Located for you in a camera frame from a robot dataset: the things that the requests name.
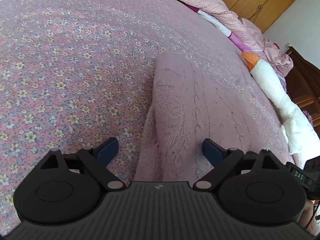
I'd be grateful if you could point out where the pink floral bed sheet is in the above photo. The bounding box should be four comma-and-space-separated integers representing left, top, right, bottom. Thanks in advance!
1, 0, 293, 235

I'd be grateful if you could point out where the dark wooden nightstand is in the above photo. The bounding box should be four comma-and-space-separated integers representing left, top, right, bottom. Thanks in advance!
285, 46, 319, 129

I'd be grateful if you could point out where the white goose plush toy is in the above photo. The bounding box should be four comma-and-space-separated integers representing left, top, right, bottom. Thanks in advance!
241, 52, 319, 168

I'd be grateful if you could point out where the black cable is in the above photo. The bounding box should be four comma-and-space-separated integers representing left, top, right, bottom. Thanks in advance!
304, 198, 320, 230

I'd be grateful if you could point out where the pink checkered quilt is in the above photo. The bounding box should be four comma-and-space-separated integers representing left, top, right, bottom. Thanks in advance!
179, 0, 293, 77

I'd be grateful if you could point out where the magenta white striped pillow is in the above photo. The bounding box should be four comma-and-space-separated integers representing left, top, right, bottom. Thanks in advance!
183, 3, 252, 53

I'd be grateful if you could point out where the pink cable knit cardigan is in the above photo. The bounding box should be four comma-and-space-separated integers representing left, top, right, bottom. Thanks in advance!
135, 51, 260, 183

